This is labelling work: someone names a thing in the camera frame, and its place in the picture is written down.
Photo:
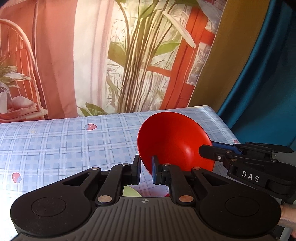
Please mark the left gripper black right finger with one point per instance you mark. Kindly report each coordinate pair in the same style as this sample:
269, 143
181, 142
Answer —
173, 177

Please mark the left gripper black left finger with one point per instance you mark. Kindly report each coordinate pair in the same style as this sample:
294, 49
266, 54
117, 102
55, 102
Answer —
117, 178

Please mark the green square plate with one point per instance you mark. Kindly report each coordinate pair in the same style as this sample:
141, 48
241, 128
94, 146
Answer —
130, 192

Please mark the person's right hand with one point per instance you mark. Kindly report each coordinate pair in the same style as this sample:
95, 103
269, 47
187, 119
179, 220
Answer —
288, 216

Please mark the teal blue curtain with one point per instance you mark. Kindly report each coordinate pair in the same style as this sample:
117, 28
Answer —
261, 105

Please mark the blue plaid tablecloth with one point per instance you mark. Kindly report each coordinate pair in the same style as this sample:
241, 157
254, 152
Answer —
37, 153

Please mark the printed room scene backdrop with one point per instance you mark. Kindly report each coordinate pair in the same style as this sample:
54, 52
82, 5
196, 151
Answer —
63, 59

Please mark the wooden yellow panel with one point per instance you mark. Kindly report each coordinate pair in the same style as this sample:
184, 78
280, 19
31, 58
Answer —
237, 33

